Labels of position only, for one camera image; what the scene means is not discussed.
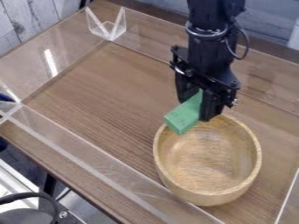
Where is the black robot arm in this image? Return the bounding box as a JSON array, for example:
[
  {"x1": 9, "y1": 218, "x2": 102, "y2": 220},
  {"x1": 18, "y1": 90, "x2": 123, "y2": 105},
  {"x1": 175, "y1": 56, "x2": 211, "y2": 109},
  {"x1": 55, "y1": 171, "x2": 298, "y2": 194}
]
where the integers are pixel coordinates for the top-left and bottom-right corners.
[{"x1": 170, "y1": 0, "x2": 246, "y2": 122}]

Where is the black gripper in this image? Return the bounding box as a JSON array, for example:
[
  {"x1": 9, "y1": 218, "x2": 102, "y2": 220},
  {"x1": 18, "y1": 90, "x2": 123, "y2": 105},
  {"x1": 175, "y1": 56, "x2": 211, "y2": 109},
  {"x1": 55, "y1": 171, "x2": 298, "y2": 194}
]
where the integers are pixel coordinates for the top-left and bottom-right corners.
[{"x1": 170, "y1": 23, "x2": 241, "y2": 122}]

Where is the blue object at left edge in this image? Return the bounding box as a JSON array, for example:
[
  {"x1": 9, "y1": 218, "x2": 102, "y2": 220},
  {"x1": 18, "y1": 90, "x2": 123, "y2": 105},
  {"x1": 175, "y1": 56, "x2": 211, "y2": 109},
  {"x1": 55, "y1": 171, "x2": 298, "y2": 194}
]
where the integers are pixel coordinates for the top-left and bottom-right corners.
[{"x1": 0, "y1": 93, "x2": 15, "y2": 102}]

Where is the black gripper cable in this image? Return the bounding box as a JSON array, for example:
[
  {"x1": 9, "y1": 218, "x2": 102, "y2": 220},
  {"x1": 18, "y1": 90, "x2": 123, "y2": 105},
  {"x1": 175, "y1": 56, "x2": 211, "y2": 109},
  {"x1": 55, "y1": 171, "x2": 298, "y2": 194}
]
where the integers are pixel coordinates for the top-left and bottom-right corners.
[{"x1": 225, "y1": 20, "x2": 250, "y2": 61}]

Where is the green rectangular block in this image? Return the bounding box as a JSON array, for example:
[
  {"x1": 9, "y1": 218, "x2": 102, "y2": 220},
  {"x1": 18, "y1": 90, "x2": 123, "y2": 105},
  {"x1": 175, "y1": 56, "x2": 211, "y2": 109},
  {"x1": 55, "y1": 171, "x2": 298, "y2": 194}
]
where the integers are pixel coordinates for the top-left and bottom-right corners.
[{"x1": 163, "y1": 90, "x2": 203, "y2": 135}]

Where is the brown wooden bowl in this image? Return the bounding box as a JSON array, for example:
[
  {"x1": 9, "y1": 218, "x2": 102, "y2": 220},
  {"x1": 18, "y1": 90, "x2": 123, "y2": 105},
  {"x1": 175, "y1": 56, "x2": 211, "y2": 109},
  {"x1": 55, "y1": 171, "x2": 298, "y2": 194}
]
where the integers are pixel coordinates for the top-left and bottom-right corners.
[{"x1": 154, "y1": 115, "x2": 262, "y2": 207}]

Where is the black cable on floor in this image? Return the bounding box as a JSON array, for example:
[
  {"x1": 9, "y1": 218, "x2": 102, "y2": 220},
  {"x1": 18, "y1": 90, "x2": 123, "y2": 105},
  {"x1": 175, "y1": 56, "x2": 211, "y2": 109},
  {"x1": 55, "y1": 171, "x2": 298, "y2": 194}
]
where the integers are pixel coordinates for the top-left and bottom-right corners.
[{"x1": 0, "y1": 192, "x2": 61, "y2": 224}]

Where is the clear acrylic enclosure wall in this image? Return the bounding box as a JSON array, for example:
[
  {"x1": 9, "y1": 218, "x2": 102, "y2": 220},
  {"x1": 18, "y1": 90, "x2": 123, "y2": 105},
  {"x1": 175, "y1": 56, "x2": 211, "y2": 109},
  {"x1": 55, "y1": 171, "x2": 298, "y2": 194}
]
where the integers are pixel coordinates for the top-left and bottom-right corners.
[{"x1": 0, "y1": 1, "x2": 299, "y2": 224}]

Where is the black table leg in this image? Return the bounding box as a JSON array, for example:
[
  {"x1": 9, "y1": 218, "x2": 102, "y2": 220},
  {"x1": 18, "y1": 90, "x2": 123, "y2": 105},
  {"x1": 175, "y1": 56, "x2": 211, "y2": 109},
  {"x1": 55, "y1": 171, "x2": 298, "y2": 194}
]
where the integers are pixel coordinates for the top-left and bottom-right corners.
[{"x1": 43, "y1": 174, "x2": 58, "y2": 196}]

